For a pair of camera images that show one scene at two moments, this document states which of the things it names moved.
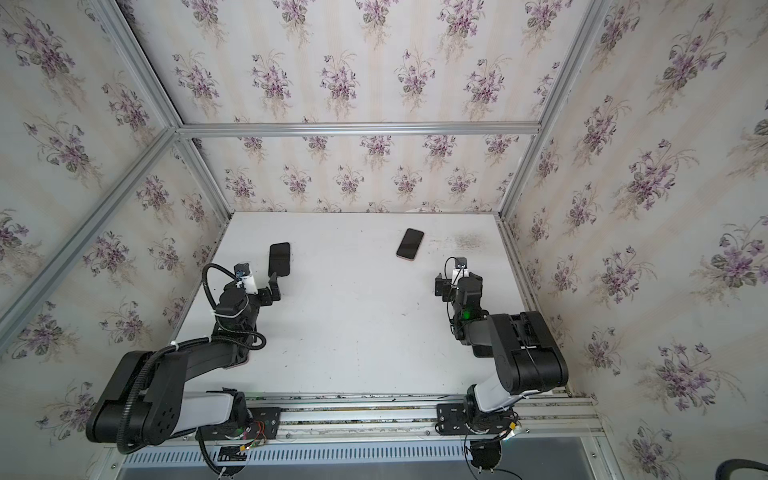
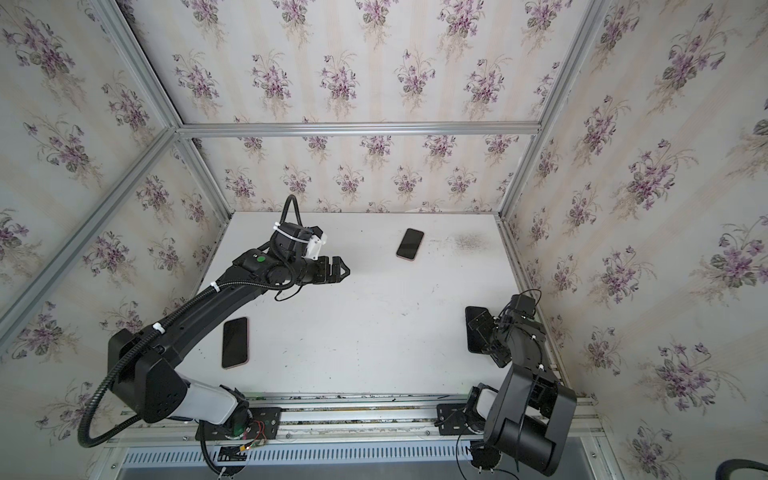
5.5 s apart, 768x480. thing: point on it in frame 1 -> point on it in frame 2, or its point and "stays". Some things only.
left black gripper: (264, 294) -> (323, 270)
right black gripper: (444, 287) -> (497, 334)
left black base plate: (263, 426) stays
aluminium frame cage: (183, 133) stays
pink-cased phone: (410, 244) stays
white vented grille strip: (301, 455) stays
